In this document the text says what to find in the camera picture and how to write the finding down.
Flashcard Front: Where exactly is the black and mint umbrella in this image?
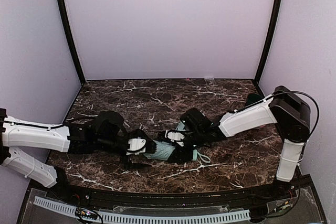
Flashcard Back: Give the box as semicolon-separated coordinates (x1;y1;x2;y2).
143;122;211;164

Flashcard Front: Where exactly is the dark green mug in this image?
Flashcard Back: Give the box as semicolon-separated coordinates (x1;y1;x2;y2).
245;93;263;106

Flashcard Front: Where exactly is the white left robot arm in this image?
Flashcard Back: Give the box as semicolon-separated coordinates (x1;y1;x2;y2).
1;109;157;188

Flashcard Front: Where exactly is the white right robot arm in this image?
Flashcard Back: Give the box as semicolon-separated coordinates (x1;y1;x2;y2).
157;86;320;183

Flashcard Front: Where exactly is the grey slotted cable duct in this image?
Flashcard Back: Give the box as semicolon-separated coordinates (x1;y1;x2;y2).
33;196;250;223

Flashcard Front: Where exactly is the black front table rail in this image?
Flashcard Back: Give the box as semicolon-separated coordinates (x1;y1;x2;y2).
28;176;313;210

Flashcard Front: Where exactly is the black left corner post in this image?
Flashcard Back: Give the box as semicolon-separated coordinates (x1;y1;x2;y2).
57;0;86;85

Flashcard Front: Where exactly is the black corner post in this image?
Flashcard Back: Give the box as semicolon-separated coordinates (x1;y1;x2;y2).
57;0;86;85
254;0;281;86

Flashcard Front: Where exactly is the black right corner post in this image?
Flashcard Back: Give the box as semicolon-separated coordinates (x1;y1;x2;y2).
254;0;281;86

